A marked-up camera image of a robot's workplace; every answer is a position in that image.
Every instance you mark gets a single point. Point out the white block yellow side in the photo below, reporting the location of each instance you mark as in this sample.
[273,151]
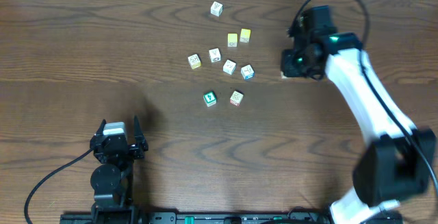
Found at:
[194,61]

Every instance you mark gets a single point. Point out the green lightning block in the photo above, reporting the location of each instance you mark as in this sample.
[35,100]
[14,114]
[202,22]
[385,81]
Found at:
[210,98]

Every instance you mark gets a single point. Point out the white block blue side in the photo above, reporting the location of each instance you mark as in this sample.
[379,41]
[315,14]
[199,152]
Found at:
[247,72]

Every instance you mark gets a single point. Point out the yellow block left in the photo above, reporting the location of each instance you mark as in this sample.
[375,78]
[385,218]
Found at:
[232,40]

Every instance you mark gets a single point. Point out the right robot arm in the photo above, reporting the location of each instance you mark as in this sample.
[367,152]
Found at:
[397,162]

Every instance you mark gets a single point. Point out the white block centre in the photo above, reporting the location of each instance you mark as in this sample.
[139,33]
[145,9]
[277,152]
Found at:
[229,67]

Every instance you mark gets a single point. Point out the white block black drawing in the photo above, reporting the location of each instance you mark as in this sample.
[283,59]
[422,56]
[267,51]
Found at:
[214,55]

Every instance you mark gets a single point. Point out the far white block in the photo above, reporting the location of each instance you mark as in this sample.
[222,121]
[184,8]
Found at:
[216,8]

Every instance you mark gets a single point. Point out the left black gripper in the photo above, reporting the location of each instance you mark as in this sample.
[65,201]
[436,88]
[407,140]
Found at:
[137,149]

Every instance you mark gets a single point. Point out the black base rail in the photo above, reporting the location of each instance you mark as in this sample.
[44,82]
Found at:
[299,216]

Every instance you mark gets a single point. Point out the yellow block right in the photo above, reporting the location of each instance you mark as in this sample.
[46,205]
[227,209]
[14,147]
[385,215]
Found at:
[245,35]

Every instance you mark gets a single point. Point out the white block red side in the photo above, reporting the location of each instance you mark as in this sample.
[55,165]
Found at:
[236,98]

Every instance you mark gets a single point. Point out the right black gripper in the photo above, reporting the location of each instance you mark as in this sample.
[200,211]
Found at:
[289,68]

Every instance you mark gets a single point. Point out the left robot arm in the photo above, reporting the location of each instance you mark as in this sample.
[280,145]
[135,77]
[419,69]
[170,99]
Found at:
[112,181]

